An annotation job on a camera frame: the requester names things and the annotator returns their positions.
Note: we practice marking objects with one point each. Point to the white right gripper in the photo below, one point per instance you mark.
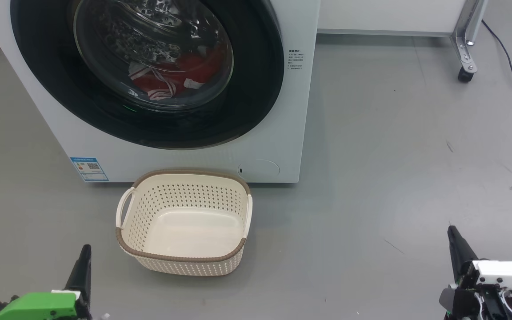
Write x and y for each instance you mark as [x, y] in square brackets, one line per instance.
[505, 273]

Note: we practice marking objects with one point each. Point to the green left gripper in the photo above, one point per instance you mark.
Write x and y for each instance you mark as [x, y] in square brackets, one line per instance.
[38, 306]

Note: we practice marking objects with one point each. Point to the red white-striped garment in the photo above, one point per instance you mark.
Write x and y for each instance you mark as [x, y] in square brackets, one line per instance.
[194, 66]

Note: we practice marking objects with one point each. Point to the washing machine glass door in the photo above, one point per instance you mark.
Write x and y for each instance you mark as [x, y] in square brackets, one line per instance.
[256, 89]

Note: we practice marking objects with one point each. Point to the cream perforated laundry basket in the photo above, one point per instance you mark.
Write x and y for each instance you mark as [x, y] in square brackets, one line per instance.
[185, 231]

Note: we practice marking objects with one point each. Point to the white front-load washing machine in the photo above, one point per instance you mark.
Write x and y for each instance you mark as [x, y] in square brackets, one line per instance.
[278, 111]

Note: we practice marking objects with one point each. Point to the blue energy label sticker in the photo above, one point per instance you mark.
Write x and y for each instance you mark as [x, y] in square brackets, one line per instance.
[89, 169]

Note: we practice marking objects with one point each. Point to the metal stand leg with caster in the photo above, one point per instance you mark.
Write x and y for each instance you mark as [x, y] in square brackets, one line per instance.
[467, 40]

